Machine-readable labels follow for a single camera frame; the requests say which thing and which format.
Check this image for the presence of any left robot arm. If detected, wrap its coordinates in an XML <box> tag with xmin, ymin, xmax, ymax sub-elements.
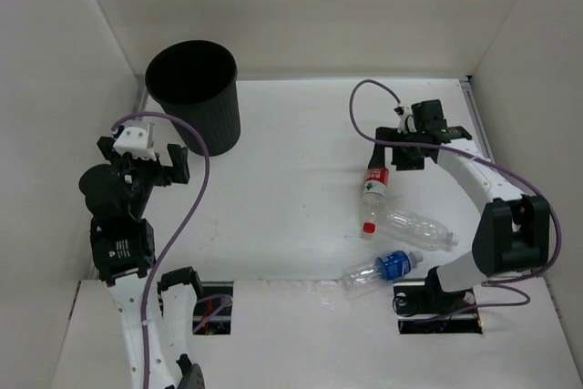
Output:
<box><xmin>78</xmin><ymin>137</ymin><xmax>205</xmax><ymax>388</ymax></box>

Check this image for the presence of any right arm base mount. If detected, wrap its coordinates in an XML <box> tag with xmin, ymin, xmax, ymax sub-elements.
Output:
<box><xmin>392</xmin><ymin>280</ymin><xmax>483</xmax><ymax>335</ymax></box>

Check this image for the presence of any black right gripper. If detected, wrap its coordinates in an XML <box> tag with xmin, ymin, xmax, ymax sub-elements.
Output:
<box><xmin>367</xmin><ymin>127</ymin><xmax>427</xmax><ymax>171</ymax></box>

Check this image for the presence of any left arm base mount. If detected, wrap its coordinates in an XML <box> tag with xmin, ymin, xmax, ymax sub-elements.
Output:
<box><xmin>192</xmin><ymin>282</ymin><xmax>234</xmax><ymax>336</ymax></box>

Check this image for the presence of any blue label clear bottle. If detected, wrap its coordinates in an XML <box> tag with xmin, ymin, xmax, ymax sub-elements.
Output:
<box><xmin>340</xmin><ymin>251</ymin><xmax>424</xmax><ymax>294</ymax></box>

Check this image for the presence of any black plastic bin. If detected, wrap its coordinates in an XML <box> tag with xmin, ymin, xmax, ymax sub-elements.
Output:
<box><xmin>145</xmin><ymin>40</ymin><xmax>241</xmax><ymax>157</ymax></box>

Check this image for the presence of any red label clear bottle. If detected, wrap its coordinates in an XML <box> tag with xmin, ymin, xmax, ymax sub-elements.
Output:
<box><xmin>359</xmin><ymin>166</ymin><xmax>389</xmax><ymax>236</ymax></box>

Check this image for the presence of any clear unlabelled plastic bottle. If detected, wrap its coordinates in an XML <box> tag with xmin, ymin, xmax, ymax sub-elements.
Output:
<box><xmin>376</xmin><ymin>207</ymin><xmax>459</xmax><ymax>251</ymax></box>

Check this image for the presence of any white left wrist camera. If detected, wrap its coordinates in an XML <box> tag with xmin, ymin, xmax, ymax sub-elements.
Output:
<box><xmin>113</xmin><ymin>121</ymin><xmax>157</xmax><ymax>160</ymax></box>

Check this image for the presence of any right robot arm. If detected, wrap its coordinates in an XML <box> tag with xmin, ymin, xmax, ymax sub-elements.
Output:
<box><xmin>373</xmin><ymin>99</ymin><xmax>558</xmax><ymax>314</ymax></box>

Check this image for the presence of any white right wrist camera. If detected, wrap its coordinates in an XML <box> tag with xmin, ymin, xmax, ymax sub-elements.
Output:
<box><xmin>394</xmin><ymin>105</ymin><xmax>416</xmax><ymax>133</ymax></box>

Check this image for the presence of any aluminium table edge rail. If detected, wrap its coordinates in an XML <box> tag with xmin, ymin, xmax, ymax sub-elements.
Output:
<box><xmin>459</xmin><ymin>77</ymin><xmax>493</xmax><ymax>159</ymax></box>

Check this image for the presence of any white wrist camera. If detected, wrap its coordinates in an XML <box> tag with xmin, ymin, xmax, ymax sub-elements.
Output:
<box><xmin>113</xmin><ymin>121</ymin><xmax>157</xmax><ymax>160</ymax></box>
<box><xmin>394</xmin><ymin>105</ymin><xmax>416</xmax><ymax>133</ymax></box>

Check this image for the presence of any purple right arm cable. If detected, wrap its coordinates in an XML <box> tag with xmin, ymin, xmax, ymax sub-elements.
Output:
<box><xmin>349</xmin><ymin>78</ymin><xmax>564</xmax><ymax>322</ymax></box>

